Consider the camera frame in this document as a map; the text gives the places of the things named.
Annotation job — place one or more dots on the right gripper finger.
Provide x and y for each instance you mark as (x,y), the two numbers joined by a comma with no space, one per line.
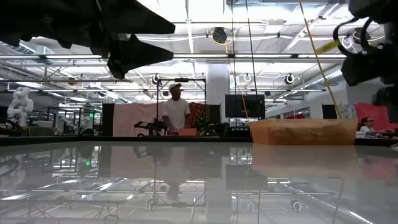
(390,99)

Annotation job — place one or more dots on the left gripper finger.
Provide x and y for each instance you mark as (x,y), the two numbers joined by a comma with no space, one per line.
(133,54)
(136,18)

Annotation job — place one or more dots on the black background robot arm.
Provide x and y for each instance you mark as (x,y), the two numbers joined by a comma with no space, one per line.
(152,125)
(214,127)

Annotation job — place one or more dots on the red cloth backdrop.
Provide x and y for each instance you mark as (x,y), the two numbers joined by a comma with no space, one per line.
(377,112)

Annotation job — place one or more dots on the seated person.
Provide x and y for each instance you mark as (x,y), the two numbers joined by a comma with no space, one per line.
(367,129)

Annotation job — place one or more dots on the small black panel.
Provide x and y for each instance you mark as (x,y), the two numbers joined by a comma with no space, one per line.
(329,111)

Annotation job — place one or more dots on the pink cloth backdrop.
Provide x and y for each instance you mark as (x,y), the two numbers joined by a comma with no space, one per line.
(133,118)

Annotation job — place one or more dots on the tall black panel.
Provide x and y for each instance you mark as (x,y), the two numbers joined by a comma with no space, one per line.
(108,119)

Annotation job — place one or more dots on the standing person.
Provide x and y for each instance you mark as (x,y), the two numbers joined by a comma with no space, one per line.
(176,112)

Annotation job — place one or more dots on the red patterned cloth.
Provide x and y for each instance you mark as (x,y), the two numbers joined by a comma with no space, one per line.
(199,110)

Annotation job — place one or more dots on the white humanoid robot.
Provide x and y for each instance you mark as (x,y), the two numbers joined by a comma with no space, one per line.
(20,105)

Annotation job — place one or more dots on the small background orange basket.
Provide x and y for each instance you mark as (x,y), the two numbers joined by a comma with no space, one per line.
(187,132)

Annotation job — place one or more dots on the black monitor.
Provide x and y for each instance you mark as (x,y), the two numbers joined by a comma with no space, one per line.
(239,105)

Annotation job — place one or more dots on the black gantry frame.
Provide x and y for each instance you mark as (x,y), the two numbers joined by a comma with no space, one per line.
(182,80)

